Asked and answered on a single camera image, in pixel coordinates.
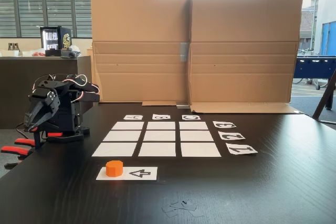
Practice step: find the paper sheet number 1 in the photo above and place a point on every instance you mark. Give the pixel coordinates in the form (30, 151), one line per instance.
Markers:
(252, 151)

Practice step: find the white tray with red items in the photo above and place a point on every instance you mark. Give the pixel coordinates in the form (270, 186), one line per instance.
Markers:
(36, 53)

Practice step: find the red black clamp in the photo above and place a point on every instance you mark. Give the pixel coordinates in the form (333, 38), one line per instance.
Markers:
(55, 134)
(15, 151)

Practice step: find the dark brown counter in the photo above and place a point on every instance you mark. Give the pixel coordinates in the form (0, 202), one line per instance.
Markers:
(15, 90)

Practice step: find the dark wooden stand leg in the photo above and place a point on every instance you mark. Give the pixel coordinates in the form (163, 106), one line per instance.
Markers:
(325, 98)

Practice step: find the large brown cardboard screen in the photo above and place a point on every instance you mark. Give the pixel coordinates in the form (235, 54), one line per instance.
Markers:
(236, 24)

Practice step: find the paper sheet number 2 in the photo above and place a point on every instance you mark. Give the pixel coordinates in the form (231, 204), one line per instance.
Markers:
(240, 137)

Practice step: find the paper sheet number 3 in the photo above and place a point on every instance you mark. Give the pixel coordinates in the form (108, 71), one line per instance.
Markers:
(215, 124)

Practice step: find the small black box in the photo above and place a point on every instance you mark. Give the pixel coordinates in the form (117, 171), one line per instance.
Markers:
(53, 52)

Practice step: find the round orange token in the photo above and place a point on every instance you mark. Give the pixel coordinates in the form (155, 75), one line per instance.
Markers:
(114, 170)

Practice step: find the paper sheet letter C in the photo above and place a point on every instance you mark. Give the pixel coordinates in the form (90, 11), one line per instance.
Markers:
(184, 117)

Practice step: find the blue foosball table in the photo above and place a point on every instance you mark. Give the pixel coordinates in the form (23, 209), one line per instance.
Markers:
(315, 68)

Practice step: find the brown glass bottle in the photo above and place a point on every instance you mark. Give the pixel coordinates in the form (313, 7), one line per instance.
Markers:
(16, 47)
(10, 47)

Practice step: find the white container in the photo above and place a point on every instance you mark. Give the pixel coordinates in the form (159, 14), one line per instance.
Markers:
(10, 53)

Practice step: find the paper sheet letter A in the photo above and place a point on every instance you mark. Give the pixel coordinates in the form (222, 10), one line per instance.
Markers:
(126, 117)

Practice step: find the paper sheet letter B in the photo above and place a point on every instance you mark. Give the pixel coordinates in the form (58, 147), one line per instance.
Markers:
(155, 116)

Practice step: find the black lit mini fridge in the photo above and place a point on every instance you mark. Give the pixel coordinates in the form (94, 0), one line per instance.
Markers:
(65, 39)

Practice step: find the white paper arrow sheet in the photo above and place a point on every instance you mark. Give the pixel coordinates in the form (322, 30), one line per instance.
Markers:
(154, 174)

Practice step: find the grey device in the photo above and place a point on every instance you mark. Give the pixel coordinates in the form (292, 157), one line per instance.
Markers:
(69, 54)

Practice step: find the grey tape strip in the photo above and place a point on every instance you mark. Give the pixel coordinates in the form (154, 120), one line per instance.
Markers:
(183, 106)
(184, 51)

